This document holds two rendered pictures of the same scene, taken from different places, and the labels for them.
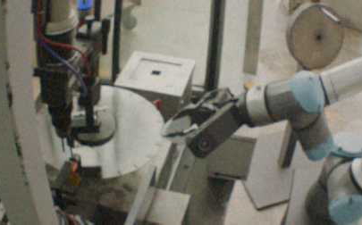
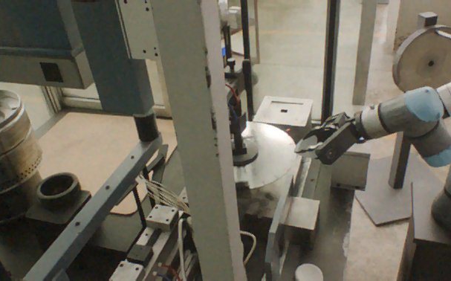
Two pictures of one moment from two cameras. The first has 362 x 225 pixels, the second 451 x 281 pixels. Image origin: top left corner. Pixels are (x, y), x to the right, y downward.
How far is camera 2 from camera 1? 0.08 m
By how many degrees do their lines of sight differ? 10
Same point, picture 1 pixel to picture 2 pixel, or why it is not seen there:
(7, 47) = (205, 35)
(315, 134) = (435, 141)
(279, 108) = (393, 121)
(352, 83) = not seen: outside the picture
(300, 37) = (409, 68)
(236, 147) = (352, 162)
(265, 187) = (380, 205)
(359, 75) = not seen: outside the picture
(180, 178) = (308, 188)
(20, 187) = (209, 160)
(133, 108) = (270, 136)
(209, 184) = (333, 192)
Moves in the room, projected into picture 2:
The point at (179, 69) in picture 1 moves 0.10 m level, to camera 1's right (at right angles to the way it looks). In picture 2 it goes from (301, 107) to (330, 106)
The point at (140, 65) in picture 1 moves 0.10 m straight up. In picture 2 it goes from (271, 106) to (270, 82)
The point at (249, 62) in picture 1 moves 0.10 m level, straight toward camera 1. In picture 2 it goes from (358, 95) to (357, 109)
